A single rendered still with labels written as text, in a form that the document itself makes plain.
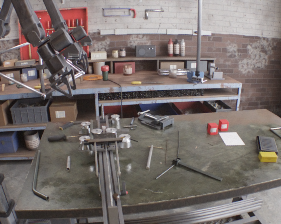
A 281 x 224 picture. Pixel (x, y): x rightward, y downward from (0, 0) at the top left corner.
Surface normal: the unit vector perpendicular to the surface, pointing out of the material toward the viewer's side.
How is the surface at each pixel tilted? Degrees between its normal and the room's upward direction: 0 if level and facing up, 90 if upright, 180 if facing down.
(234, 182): 0
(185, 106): 90
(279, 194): 0
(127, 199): 0
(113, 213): 90
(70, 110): 91
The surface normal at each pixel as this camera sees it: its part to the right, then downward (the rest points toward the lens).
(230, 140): 0.00, -0.93
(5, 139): 0.17, 0.35
